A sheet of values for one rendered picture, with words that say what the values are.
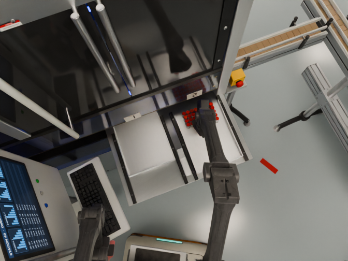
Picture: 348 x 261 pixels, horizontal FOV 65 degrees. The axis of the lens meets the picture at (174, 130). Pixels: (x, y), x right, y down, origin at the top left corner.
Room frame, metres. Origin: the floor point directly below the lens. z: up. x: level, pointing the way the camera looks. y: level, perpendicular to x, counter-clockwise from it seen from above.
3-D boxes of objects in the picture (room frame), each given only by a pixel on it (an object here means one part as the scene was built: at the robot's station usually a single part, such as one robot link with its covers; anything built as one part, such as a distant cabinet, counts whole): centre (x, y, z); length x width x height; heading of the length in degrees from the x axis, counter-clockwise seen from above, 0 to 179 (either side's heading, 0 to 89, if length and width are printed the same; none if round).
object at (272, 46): (0.85, -0.63, 0.92); 0.69 x 0.16 x 0.16; 101
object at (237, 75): (0.65, -0.38, 0.99); 0.08 x 0.07 x 0.07; 11
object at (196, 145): (0.38, -0.18, 0.90); 0.34 x 0.26 x 0.04; 10
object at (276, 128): (0.61, -1.10, 0.07); 0.50 x 0.08 x 0.14; 101
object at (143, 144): (0.42, 0.18, 0.90); 0.34 x 0.26 x 0.04; 11
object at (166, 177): (0.39, 0.00, 0.87); 0.70 x 0.48 x 0.02; 101
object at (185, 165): (0.26, -0.03, 0.91); 0.14 x 0.03 x 0.06; 11
